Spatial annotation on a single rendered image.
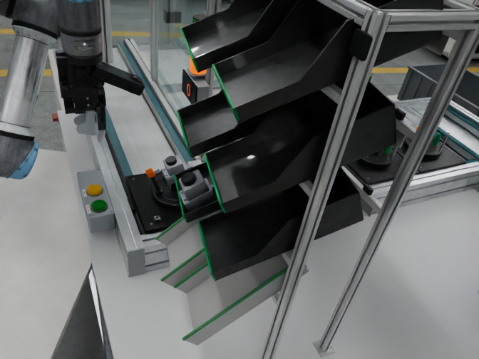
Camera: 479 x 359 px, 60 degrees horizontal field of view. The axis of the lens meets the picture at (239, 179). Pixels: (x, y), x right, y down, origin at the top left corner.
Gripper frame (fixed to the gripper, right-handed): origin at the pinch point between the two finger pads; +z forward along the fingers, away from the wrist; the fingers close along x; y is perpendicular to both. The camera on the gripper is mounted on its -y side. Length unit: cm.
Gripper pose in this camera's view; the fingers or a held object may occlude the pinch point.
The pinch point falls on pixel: (102, 136)
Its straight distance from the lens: 100.6
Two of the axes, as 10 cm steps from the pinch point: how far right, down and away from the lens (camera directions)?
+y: -9.0, 1.6, -4.0
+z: -1.3, 7.8, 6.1
